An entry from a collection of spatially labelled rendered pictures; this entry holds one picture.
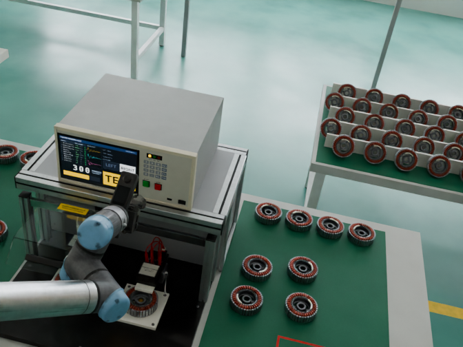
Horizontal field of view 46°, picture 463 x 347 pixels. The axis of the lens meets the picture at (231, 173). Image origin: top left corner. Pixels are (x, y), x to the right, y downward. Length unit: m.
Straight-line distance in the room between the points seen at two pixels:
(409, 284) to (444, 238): 1.58
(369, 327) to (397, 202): 2.01
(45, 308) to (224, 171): 0.90
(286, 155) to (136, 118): 2.44
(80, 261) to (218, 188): 0.62
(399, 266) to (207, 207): 0.88
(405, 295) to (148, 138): 1.12
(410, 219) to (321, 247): 1.65
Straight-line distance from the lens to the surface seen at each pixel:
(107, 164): 1.71
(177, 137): 1.67
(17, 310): 1.17
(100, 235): 1.31
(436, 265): 3.55
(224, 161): 1.94
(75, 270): 1.37
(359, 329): 1.99
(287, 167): 3.95
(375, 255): 2.27
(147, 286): 1.86
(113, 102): 1.83
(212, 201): 1.75
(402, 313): 2.10
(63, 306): 1.23
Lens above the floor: 2.22
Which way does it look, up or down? 36 degrees down
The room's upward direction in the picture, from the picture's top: 8 degrees clockwise
